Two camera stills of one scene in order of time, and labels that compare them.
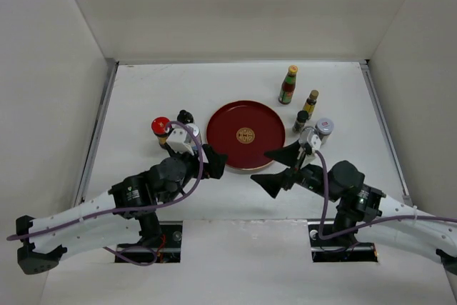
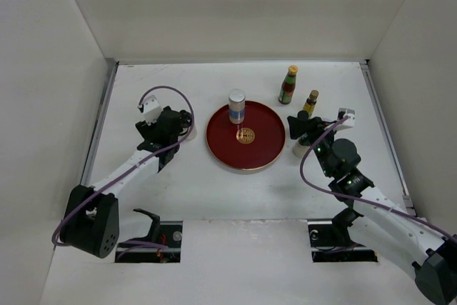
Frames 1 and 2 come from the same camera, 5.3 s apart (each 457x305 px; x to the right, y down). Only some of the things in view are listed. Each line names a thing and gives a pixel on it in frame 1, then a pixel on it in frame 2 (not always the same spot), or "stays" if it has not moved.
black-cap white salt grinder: x=185 y=117 stays
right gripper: x=288 y=155 -> x=298 y=127
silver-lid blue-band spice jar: x=190 y=138 -> x=237 y=106
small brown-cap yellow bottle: x=310 y=103 stays
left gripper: x=215 y=167 -> x=147 y=130
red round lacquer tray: x=245 y=131 stays
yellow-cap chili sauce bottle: x=288 y=87 stays
